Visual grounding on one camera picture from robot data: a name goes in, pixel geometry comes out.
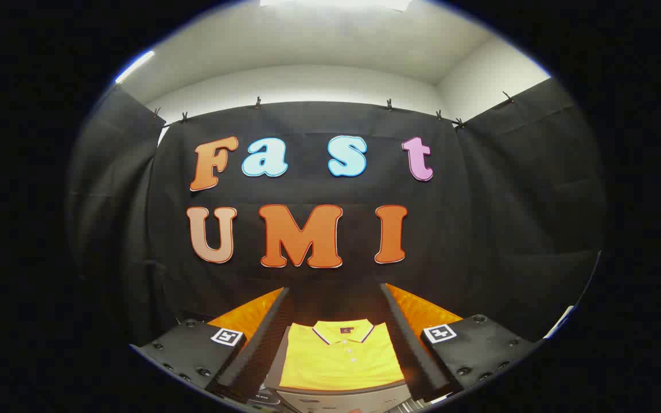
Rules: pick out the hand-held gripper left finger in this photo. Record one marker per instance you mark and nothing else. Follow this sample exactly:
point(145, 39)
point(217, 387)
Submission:
point(256, 350)

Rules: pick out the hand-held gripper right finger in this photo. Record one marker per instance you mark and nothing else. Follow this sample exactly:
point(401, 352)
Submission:
point(413, 350)

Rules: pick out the yellow polo shirt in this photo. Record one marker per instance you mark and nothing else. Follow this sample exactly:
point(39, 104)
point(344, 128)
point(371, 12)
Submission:
point(342, 358)

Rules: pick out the black backdrop cloth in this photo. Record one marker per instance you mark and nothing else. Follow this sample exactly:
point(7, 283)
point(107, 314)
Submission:
point(468, 229)

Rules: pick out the row of black cloth clips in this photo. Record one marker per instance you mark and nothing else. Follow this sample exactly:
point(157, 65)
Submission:
point(257, 103)

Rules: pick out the ceiling light panel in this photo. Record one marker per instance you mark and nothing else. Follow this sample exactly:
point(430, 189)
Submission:
point(135, 66)
point(336, 3)

